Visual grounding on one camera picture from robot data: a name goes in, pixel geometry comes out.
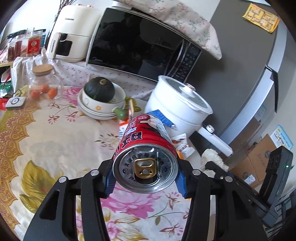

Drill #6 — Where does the yellow paper sheet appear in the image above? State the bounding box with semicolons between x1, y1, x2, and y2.
242;3;280;33

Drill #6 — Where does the white pot lid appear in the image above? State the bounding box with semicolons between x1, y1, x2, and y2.
157;75;213;114

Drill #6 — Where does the dark green pumpkin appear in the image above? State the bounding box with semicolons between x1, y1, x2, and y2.
84;77;115;103

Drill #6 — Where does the black microwave oven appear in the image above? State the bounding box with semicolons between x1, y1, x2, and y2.
85;7;202;83

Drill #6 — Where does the green ceramic spoon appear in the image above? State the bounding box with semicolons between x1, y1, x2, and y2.
115;108;128;120

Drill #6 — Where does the white air fryer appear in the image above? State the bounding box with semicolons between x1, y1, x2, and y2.
46;5;100;63

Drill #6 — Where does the red label jar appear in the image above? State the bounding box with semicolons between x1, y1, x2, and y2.
25;31;43;57

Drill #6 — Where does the cardboard box with white label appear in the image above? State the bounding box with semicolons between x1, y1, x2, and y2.
229;158;263;189

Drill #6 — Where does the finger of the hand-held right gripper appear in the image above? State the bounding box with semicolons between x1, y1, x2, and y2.
205;161;262;205

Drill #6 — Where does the grey refrigerator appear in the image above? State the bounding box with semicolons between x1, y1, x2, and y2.
185;0;290;145

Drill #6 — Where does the white round-button device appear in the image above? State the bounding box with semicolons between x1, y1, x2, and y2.
6;97;26;110

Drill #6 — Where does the blue and white carton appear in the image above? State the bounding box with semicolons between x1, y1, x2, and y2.
119;109;177;140

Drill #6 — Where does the blue and white printed box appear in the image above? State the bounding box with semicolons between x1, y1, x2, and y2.
270;125;294;150

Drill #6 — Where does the clear jar with red contents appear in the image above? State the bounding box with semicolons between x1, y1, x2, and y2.
13;37;23;58
7;42;15;60

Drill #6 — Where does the red drink can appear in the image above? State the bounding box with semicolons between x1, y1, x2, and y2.
112;113;179;193

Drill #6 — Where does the crumpled white tissue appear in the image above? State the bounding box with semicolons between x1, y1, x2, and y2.
200;148;229;172

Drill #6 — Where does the wooden stick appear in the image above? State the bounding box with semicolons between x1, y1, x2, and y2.
128;98;135;121

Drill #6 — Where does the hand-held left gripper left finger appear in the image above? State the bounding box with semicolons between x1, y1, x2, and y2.
23;158;117;241

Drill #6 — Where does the white electric pot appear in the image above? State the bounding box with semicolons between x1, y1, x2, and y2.
144;75;232;156

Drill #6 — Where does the plain brown cardboard box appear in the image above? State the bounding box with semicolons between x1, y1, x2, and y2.
222;117;262;149

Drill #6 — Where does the red and white snack wrapper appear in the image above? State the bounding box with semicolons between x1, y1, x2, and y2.
171;133;196;161

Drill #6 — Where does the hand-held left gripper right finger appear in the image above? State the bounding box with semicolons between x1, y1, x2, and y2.
176;159;269;241

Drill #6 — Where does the white flower-print bowl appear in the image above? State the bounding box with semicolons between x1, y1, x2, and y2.
81;82;126;112

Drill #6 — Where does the glass jar with wooden lid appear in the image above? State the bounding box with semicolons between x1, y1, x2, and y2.
27;64;64;100

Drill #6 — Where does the floral dust cover cloth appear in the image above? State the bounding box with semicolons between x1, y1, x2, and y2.
111;0;222;61

